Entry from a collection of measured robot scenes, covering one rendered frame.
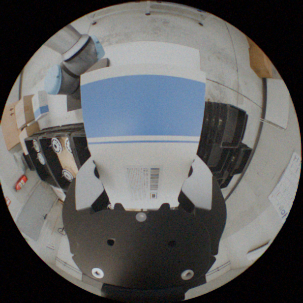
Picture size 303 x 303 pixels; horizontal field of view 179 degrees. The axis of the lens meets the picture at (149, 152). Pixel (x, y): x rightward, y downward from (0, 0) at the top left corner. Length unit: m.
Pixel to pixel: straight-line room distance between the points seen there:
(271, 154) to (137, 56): 2.80
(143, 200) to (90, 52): 0.42
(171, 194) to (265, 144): 2.75
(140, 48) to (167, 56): 0.15
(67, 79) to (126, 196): 0.40
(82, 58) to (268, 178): 3.06
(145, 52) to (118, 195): 0.61
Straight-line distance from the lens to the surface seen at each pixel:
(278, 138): 2.72
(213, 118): 1.06
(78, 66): 0.40
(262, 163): 2.87
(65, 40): 0.35
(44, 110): 0.88
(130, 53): 0.61
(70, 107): 0.63
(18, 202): 3.61
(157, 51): 0.61
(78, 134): 0.39
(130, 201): 0.17
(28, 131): 1.04
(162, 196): 0.15
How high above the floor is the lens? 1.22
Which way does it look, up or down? 61 degrees down
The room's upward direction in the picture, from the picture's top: 176 degrees clockwise
